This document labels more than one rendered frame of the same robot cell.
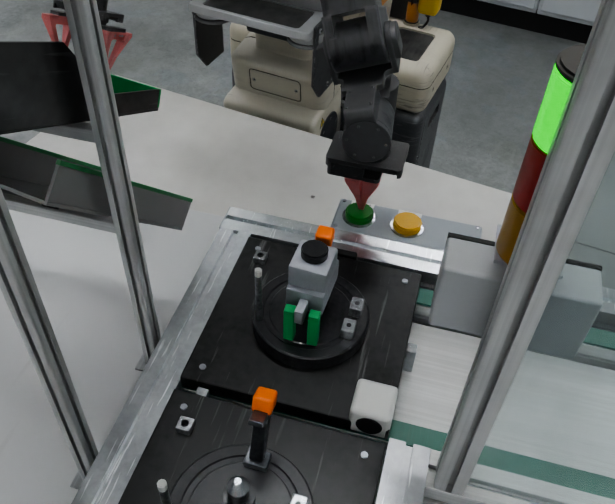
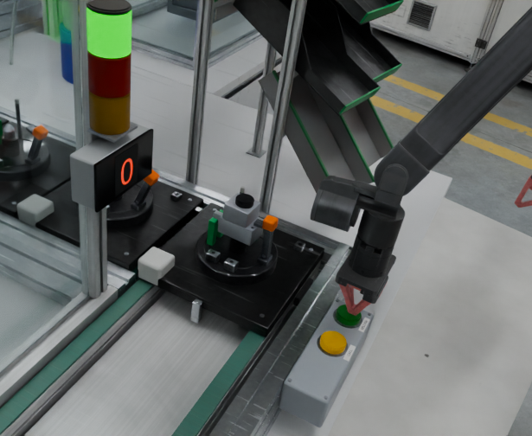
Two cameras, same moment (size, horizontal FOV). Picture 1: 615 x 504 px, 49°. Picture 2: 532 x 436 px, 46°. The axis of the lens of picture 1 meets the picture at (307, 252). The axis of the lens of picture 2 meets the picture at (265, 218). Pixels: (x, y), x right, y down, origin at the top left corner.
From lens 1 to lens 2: 1.06 m
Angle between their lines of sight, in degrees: 70
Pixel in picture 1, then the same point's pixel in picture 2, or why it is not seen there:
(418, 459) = (113, 280)
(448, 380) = (179, 345)
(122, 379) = not seen: hidden behind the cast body
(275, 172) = (459, 337)
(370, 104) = (330, 179)
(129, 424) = (189, 187)
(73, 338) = (284, 214)
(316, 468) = (128, 234)
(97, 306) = (308, 224)
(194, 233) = not seen: hidden behind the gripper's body
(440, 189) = not seen: outside the picture
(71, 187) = (272, 89)
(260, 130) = (526, 341)
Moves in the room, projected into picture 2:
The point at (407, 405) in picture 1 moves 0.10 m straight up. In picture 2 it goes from (167, 316) to (170, 269)
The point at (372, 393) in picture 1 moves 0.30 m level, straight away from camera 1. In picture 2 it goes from (160, 257) to (332, 327)
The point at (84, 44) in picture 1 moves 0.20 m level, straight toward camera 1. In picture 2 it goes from (293, 22) to (172, 9)
